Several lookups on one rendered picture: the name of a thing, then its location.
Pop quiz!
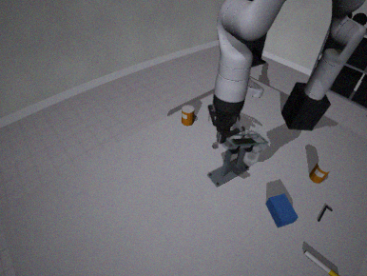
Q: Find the orange pill bottle with white cap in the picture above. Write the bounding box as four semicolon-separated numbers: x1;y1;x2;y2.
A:
182;106;195;126

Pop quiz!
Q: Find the orange pill bottle with white label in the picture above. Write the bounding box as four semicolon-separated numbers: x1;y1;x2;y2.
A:
309;160;332;184

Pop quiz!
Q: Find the blue block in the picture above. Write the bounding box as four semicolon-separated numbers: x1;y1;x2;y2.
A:
265;193;299;227

